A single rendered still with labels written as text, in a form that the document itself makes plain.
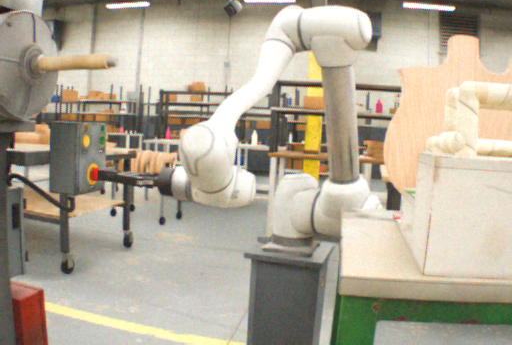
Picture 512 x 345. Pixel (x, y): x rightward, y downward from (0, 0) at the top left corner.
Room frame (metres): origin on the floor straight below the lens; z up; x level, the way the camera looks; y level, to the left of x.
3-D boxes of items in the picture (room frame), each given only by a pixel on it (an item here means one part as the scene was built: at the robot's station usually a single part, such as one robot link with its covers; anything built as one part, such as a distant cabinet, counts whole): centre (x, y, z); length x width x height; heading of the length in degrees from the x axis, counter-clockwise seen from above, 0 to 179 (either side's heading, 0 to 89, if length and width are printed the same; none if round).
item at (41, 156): (1.10, 0.60, 1.02); 0.19 x 0.04 x 0.04; 169
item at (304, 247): (1.54, -0.13, 0.73); 0.22 x 0.18 x 0.06; 71
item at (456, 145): (0.62, -0.30, 1.12); 0.11 x 0.03 x 0.03; 169
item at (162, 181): (1.13, 0.25, 0.97); 0.09 x 0.08 x 0.07; 80
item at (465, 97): (0.57, -0.30, 1.15); 0.03 x 0.03 x 0.09
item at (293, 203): (1.53, -0.16, 0.87); 0.18 x 0.16 x 0.22; 57
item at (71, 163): (1.16, 0.58, 0.99); 0.24 x 0.21 x 0.26; 79
